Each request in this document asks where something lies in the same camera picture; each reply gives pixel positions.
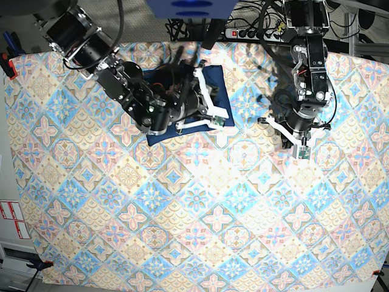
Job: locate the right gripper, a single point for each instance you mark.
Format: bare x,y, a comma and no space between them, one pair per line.
192,106

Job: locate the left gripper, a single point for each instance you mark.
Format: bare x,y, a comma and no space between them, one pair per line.
298,121

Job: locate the blue long-sleeve T-shirt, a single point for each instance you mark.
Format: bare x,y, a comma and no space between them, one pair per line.
213,76

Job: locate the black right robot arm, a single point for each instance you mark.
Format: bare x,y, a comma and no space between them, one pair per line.
86,48

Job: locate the white power strip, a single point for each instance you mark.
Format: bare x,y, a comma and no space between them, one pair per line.
243,34

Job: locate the patterned tile tablecloth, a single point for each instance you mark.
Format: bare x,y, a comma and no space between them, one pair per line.
224,210

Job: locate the black clamp lower right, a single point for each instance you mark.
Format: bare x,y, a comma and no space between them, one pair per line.
379,273

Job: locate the black and red clamp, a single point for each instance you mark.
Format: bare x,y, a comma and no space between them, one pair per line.
8,66

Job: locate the red and white labels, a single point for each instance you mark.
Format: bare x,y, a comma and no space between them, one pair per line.
12,220

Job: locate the black clamp lower left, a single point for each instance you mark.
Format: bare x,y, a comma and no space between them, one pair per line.
39,265

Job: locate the white camera bracket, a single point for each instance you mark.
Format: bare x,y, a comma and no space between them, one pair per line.
206,112
297,141

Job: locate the black camera pole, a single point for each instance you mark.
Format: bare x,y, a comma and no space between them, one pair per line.
215,28

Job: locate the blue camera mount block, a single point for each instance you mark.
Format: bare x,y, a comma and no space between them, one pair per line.
171,9

